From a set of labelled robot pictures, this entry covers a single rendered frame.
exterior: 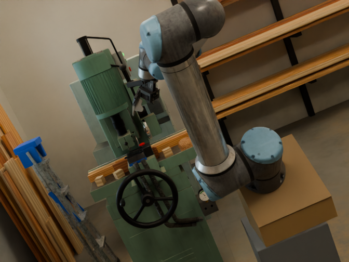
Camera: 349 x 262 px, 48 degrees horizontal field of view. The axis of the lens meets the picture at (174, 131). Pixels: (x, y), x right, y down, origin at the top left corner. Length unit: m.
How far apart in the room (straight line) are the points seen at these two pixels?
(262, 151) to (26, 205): 2.32
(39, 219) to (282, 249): 2.21
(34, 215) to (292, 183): 2.28
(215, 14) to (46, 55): 3.48
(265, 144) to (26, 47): 3.47
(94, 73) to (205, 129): 0.87
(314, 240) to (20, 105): 3.61
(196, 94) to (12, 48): 3.56
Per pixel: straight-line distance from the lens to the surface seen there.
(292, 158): 1.71
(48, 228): 3.43
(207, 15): 1.10
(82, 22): 4.39
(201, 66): 3.80
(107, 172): 2.13
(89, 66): 1.97
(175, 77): 1.13
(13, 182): 3.32
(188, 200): 2.05
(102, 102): 1.98
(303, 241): 1.69
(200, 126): 1.24
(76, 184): 4.70
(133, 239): 2.10
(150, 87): 1.82
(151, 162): 1.87
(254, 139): 1.44
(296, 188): 1.66
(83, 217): 2.95
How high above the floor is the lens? 1.46
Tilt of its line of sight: 13 degrees down
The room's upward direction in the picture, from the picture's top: 23 degrees counter-clockwise
